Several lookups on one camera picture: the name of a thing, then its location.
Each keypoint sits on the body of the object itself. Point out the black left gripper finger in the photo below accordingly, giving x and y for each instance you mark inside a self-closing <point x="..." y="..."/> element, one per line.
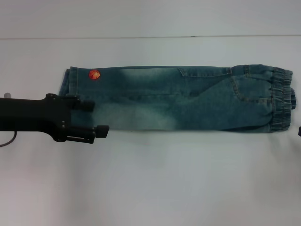
<point x="82" y="105"/>
<point x="82" y="135"/>

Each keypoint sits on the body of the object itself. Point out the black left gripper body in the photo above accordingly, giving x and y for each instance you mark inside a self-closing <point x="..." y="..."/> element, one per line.
<point x="35" y="115"/>

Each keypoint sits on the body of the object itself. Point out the blue denim shorts with embroidery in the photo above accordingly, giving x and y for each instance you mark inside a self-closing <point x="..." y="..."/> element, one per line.
<point x="176" y="101"/>

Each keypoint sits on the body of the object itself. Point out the small grey left wrist plug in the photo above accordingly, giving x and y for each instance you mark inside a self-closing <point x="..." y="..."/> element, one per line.
<point x="7" y="95"/>

